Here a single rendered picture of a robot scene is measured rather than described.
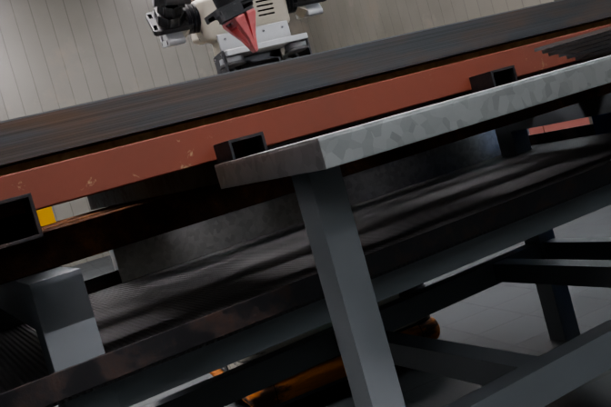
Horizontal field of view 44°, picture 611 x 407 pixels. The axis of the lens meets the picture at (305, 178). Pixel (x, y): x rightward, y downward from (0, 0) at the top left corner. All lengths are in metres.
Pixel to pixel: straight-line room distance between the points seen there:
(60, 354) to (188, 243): 0.89
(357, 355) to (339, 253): 0.11
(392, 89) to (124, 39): 8.98
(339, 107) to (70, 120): 0.37
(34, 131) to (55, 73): 8.94
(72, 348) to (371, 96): 0.53
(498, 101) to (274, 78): 0.35
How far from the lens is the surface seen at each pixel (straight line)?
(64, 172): 0.94
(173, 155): 0.97
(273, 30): 2.27
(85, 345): 0.95
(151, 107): 0.97
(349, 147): 0.71
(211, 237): 1.82
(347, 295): 0.83
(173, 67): 10.07
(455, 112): 0.78
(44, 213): 1.50
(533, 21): 1.35
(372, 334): 0.85
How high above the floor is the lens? 0.75
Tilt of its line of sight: 3 degrees down
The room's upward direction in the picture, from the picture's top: 16 degrees counter-clockwise
